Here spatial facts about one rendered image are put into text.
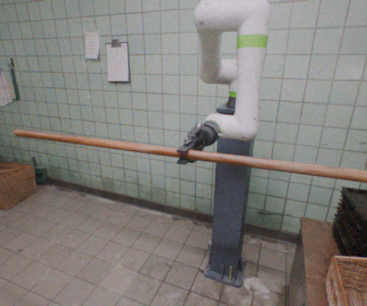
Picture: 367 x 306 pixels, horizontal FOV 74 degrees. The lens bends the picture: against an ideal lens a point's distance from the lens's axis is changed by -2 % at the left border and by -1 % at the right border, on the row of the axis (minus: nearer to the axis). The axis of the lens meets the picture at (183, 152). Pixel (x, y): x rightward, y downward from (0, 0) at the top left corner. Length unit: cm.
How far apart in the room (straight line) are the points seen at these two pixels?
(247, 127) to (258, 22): 38
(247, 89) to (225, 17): 27
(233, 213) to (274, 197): 63
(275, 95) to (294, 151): 43
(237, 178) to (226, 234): 42
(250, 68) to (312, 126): 103
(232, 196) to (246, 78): 78
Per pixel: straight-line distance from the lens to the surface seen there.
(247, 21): 102
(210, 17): 102
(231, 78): 136
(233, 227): 166
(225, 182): 151
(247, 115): 101
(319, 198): 215
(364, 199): 141
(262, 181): 209
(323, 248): 147
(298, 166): 71
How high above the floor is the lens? 146
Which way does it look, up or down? 21 degrees down
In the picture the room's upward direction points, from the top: straight up
